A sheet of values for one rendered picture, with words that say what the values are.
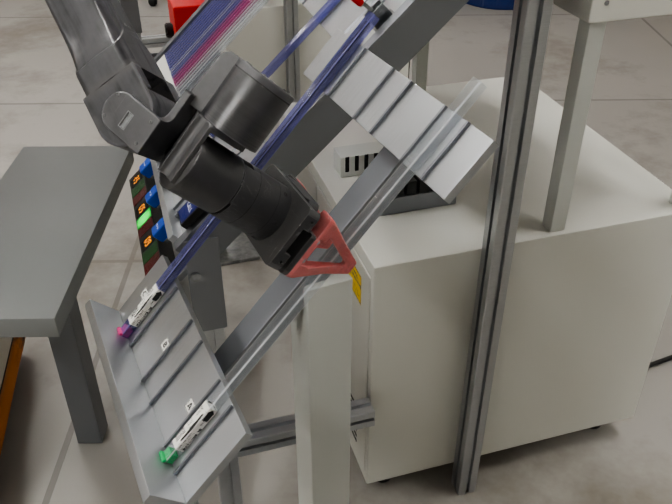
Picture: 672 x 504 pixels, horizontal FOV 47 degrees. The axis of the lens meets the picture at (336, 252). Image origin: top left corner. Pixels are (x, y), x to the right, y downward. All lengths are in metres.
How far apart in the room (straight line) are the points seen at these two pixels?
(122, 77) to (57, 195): 0.94
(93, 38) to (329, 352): 0.47
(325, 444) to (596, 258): 0.68
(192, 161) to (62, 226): 0.89
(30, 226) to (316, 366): 0.74
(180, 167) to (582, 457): 1.41
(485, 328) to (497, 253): 0.16
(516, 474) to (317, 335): 0.96
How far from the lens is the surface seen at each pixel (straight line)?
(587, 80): 1.30
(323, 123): 1.12
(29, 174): 1.72
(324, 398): 1.01
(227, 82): 0.65
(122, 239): 2.56
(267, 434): 1.42
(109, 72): 0.70
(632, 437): 1.96
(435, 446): 1.66
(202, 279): 1.15
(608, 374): 1.76
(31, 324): 1.31
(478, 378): 1.50
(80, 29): 0.75
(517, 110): 1.19
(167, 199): 1.28
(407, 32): 1.11
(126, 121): 0.67
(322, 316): 0.92
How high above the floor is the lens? 1.37
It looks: 35 degrees down
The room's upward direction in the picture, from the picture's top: straight up
